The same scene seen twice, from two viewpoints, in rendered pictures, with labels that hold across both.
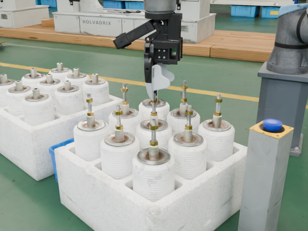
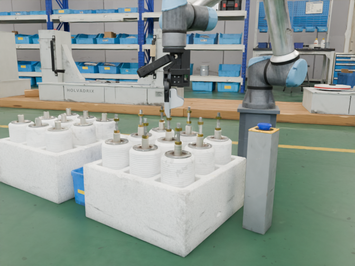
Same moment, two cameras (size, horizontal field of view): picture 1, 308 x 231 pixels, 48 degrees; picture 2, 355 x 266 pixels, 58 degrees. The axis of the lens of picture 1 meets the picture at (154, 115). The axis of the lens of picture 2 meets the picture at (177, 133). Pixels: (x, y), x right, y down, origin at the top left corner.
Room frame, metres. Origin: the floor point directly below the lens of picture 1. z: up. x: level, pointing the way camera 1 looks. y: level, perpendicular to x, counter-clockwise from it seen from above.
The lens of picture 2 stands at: (-0.17, 0.16, 0.50)
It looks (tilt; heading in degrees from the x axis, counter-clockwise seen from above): 13 degrees down; 349
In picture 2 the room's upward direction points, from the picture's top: 1 degrees clockwise
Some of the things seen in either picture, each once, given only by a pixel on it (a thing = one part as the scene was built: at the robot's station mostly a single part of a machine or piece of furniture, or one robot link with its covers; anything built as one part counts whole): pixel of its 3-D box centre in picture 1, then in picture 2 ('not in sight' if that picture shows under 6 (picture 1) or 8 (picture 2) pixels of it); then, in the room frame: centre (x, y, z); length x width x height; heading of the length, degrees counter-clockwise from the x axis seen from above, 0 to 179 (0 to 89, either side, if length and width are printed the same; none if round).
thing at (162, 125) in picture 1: (154, 125); (168, 140); (0.84, 0.00, 0.25); 0.08 x 0.08 x 0.01
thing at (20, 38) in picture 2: not in sight; (28, 39); (7.00, 1.87, 0.89); 0.50 x 0.38 x 0.21; 157
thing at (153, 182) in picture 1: (153, 190); (177, 185); (0.67, 0.00, 0.16); 0.10 x 0.10 x 0.18
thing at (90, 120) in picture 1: (90, 120); (117, 138); (0.84, 0.17, 0.26); 0.02 x 0.02 x 0.03
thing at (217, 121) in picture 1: (217, 121); (217, 134); (0.84, -0.17, 0.26); 0.02 x 0.02 x 0.03
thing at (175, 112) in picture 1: (183, 113); (188, 133); (0.92, -0.09, 0.25); 0.08 x 0.08 x 0.01
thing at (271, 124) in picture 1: (272, 125); (264, 127); (0.69, -0.26, 0.32); 0.04 x 0.04 x 0.02
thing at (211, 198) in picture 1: (154, 177); (168, 186); (0.84, 0.00, 0.09); 0.39 x 0.39 x 0.18; 45
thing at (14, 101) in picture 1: (23, 113); (40, 148); (1.14, 0.47, 0.16); 0.10 x 0.10 x 0.18
